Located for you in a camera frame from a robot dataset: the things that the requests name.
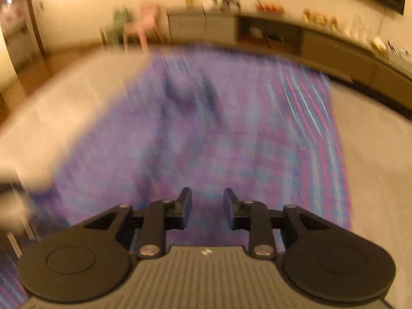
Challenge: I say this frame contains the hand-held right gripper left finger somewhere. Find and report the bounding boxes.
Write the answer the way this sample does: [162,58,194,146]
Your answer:
[82,187,193,260]

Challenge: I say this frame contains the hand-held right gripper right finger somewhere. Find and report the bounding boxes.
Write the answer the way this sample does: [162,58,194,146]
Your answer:
[223,187,332,260]

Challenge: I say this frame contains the plaid shirt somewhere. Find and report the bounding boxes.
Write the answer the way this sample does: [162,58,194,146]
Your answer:
[0,47,353,309]

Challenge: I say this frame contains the grey TV cabinet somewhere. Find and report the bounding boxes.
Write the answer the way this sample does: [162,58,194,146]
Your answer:
[167,8,412,110]

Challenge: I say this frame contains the pink plastic child chair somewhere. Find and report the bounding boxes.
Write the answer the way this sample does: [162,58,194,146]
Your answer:
[122,4,165,52]

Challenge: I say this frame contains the green plastic child chair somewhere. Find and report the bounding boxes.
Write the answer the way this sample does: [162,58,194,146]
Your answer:
[103,6,133,44]

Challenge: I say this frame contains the plate of fruit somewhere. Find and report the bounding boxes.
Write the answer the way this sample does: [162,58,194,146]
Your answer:
[256,3,285,14]

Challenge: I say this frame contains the group of clear glass cups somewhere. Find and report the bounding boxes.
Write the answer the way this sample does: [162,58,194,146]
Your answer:
[343,22,371,41]

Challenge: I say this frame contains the wooden door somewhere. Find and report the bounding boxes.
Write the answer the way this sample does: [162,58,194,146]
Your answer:
[0,0,46,81]

